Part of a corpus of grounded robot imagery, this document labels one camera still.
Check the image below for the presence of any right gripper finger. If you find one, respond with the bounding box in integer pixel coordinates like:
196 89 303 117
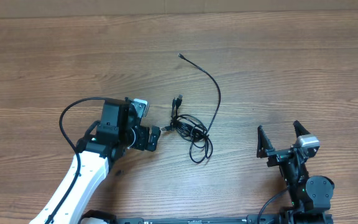
257 125 274 158
293 120 310 137

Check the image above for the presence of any long black USB cable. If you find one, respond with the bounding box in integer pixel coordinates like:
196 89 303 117
171 52 222 164

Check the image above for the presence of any short black USB cable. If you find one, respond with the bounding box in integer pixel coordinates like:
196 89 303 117
161 94 208 142

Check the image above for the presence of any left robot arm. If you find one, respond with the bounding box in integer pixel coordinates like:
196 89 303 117
32 98 161 224

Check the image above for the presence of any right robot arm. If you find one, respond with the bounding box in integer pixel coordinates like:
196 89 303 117
256 120 335 223

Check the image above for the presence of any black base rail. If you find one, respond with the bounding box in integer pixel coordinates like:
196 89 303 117
113 214 281 224

